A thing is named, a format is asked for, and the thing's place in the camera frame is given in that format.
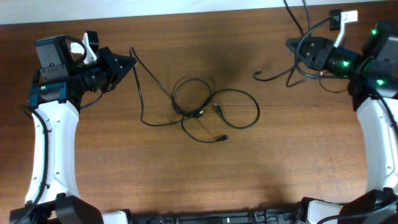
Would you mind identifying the thick black cable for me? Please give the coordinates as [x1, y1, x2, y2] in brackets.
[252, 0, 349, 94]

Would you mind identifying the right camera black cable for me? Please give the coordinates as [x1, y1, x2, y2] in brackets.
[294, 15, 398, 224]

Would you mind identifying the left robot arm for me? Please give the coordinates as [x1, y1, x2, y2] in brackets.
[9, 31, 137, 223]

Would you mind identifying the left camera black cable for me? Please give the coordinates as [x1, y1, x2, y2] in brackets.
[14, 35, 88, 224]

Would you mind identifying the camera black cable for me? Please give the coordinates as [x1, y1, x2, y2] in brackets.
[294, 15, 398, 224]
[14, 35, 88, 224]

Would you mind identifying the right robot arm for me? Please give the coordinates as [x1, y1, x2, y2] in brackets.
[286, 21, 397, 223]

